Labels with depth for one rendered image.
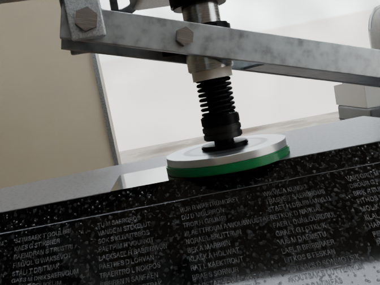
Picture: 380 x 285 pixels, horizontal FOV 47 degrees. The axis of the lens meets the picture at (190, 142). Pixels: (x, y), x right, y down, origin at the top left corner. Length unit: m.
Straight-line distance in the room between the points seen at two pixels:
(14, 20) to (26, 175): 2.01
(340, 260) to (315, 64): 0.33
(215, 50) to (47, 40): 5.42
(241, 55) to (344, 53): 0.19
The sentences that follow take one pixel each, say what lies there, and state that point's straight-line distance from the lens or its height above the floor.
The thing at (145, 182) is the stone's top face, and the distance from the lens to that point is 0.74.
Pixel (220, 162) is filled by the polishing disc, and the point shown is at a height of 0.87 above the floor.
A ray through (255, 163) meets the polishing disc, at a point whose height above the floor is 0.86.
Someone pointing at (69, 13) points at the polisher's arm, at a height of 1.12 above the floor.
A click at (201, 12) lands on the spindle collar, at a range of 0.76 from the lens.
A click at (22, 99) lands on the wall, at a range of 6.19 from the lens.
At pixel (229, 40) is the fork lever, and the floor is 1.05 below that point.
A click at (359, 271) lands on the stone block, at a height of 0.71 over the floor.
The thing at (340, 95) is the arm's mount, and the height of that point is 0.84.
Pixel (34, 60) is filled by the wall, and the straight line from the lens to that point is 6.13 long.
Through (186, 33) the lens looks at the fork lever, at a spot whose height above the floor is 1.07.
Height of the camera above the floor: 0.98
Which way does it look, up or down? 7 degrees down
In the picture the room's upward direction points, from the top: 11 degrees counter-clockwise
